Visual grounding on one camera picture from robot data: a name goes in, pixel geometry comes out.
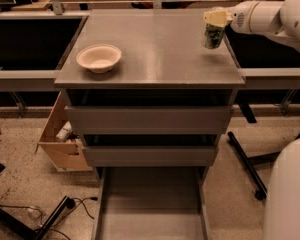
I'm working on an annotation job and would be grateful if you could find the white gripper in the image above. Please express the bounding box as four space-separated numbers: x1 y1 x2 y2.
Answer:
203 1 283 35

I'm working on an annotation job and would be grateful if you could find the green soda can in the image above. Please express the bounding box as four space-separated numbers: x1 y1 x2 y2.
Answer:
202 24 225 49

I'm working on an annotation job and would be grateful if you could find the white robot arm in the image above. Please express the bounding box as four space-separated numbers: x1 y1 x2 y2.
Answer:
203 0 300 240

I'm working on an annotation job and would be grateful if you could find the grey drawer cabinet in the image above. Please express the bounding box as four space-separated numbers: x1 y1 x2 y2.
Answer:
55 9 245 169

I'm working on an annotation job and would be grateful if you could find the grey top drawer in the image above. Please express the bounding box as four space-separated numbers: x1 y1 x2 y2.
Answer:
62 89 235 134

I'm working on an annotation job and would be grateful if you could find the grey drawer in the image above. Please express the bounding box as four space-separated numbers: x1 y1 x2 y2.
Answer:
62 89 235 134
83 134 218 167
91 167 211 240

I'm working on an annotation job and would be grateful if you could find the grey middle drawer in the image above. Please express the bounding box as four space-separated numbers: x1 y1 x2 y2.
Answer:
83 134 218 167

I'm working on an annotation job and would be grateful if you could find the grey bottom drawer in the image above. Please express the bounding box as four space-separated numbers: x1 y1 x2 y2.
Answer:
91 167 211 240

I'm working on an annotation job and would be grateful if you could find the white paper bowl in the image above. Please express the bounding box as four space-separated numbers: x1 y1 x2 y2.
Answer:
76 44 122 73

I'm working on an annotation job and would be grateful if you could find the black stand right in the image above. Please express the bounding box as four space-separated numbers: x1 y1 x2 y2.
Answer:
226 118 300 201

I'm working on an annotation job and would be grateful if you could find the black stand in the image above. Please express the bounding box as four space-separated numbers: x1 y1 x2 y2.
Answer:
0 196 75 240
226 118 300 201

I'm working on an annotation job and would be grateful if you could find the white bottle in box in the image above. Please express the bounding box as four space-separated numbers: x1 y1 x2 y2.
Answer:
56 121 72 142

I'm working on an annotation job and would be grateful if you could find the black stand left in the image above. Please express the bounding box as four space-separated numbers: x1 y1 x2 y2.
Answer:
0 196 75 240

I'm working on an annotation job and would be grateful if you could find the black cable on floor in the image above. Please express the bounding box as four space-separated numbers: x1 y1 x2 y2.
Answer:
49 196 99 240

